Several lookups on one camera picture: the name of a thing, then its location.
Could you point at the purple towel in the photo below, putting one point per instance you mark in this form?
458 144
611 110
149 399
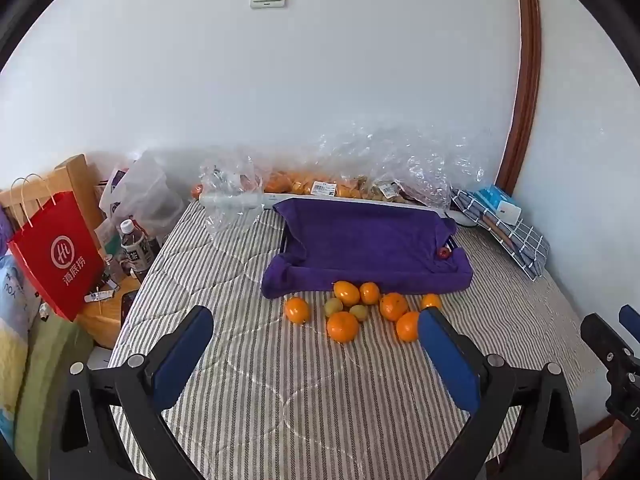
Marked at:
360 240

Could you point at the large crumpled clear plastic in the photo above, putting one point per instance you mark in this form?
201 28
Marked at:
420 160

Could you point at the green plush blanket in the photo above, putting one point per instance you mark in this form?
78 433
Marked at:
50 385

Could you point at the plastic bag of oranges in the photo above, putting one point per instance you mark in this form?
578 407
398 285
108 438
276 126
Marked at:
295 184

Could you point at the blue tissue pack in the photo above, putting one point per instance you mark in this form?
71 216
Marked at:
490 194

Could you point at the striped quilt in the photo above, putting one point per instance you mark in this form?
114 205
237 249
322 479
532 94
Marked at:
280 385

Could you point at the plastic bag of brown fruit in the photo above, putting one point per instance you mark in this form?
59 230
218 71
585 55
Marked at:
375 191

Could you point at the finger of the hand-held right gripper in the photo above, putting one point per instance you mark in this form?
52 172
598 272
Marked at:
600 335
630 319

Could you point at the checkered blue cloth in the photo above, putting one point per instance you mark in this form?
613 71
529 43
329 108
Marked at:
520 245

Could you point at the dark drink bottle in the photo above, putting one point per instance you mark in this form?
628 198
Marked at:
152 246

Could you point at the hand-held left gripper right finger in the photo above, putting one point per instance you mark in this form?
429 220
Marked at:
445 355

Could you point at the tea bottle white cap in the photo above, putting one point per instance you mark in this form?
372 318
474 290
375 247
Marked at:
134 252

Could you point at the black phone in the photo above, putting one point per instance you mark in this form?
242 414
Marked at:
128 306

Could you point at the red paper bag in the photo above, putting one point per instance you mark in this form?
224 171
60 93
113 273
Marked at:
55 255

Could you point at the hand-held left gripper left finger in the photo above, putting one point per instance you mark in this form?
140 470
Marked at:
182 355

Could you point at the green plum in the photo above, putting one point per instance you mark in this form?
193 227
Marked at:
333 306
358 312

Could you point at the brown wooden door frame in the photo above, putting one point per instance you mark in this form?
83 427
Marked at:
527 60

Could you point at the clear plastic bag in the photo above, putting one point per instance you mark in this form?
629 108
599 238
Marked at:
227 175

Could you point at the small red fruit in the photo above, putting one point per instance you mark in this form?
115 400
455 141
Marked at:
443 253

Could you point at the orange-red tomato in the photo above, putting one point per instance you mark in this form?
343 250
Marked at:
196 191

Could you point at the white charger box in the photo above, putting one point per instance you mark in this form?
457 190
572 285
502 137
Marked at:
507 211

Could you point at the orange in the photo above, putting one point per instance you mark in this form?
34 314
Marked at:
407 326
431 301
369 293
297 309
347 291
343 326
393 306

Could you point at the wooden nightstand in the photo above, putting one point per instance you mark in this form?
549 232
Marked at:
107 320

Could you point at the white plastic bag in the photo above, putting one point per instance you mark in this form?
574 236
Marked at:
140 195

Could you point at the small white tube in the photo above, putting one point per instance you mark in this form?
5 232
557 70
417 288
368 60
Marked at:
100 296

